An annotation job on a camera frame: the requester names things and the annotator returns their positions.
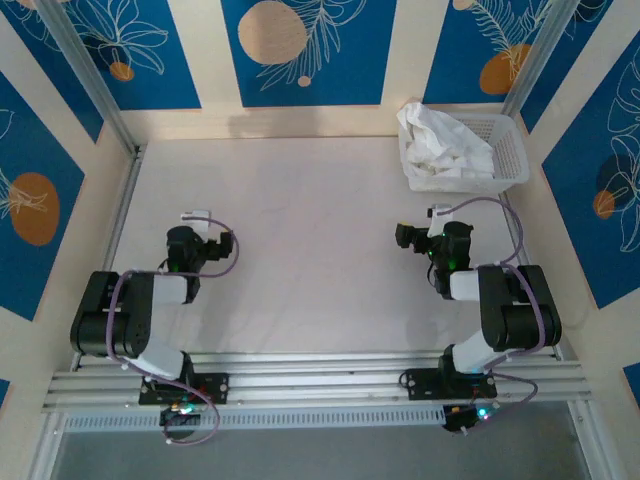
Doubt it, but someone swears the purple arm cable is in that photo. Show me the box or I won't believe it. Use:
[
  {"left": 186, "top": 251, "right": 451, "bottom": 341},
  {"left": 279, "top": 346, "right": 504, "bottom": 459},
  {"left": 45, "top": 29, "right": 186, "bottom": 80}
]
[
  {"left": 444, "top": 197, "right": 547, "bottom": 435},
  {"left": 106, "top": 217, "right": 241, "bottom": 446}
]

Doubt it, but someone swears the blue floral wall panel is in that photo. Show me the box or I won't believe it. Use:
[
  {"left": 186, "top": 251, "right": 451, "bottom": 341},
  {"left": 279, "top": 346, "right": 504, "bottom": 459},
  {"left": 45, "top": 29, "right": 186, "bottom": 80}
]
[
  {"left": 64, "top": 0, "right": 203, "bottom": 112},
  {"left": 542, "top": 42, "right": 640, "bottom": 311},
  {"left": 422, "top": 0, "right": 556, "bottom": 106},
  {"left": 519, "top": 0, "right": 614, "bottom": 134},
  {"left": 221, "top": 0, "right": 399, "bottom": 108},
  {"left": 0, "top": 0, "right": 106, "bottom": 146},
  {"left": 0, "top": 69, "right": 86, "bottom": 321}
]

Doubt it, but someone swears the white perforated plastic basket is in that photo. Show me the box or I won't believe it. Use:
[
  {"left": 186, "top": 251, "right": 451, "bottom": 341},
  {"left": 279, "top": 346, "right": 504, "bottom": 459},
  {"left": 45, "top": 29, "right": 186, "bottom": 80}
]
[{"left": 398, "top": 112, "right": 531, "bottom": 194}]

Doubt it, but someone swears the black controller board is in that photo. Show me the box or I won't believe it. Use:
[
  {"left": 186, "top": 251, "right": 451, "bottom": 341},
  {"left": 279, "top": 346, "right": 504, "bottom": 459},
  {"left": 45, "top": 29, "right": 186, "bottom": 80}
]
[
  {"left": 443, "top": 402, "right": 496, "bottom": 435},
  {"left": 159, "top": 402, "right": 202, "bottom": 429}
]

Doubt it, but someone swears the aluminium profile rail frame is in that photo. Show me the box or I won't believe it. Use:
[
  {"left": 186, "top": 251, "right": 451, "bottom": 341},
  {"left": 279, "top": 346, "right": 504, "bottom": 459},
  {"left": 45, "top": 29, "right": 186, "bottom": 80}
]
[{"left": 42, "top": 349, "right": 586, "bottom": 414}]

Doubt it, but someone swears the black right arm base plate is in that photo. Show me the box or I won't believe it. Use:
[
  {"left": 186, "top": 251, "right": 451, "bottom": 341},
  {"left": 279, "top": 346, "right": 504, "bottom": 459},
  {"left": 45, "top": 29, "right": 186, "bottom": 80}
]
[{"left": 403, "top": 367, "right": 499, "bottom": 401}]

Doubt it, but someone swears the aluminium frame post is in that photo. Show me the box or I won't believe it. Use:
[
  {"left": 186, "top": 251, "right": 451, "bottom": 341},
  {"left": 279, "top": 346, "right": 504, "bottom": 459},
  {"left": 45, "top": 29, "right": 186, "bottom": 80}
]
[
  {"left": 501, "top": 0, "right": 585, "bottom": 119},
  {"left": 37, "top": 0, "right": 146, "bottom": 157}
]

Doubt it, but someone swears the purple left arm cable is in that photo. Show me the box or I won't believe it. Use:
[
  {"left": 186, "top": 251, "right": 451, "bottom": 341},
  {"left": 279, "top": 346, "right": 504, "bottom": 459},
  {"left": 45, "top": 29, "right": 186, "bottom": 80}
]
[{"left": 106, "top": 217, "right": 241, "bottom": 446}]

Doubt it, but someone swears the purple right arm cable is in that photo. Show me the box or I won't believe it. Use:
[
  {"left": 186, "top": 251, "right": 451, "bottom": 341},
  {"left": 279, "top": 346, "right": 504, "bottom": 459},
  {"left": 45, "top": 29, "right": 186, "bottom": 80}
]
[{"left": 444, "top": 197, "right": 547, "bottom": 435}]

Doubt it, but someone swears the grey slotted cable duct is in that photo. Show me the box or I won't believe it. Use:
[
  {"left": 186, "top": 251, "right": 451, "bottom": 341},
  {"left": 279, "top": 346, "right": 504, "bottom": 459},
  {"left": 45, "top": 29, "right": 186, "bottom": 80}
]
[{"left": 62, "top": 403, "right": 446, "bottom": 434}]

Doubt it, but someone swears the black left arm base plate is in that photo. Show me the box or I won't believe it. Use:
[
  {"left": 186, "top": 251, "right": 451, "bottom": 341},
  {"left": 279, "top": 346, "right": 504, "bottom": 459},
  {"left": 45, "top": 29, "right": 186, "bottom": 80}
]
[{"left": 138, "top": 372, "right": 230, "bottom": 406}]

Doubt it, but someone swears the white t-shirt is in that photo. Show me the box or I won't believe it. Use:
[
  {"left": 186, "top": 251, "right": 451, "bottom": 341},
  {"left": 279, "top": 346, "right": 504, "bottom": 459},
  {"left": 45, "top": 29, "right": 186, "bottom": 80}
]
[{"left": 397, "top": 101, "right": 496, "bottom": 181}]

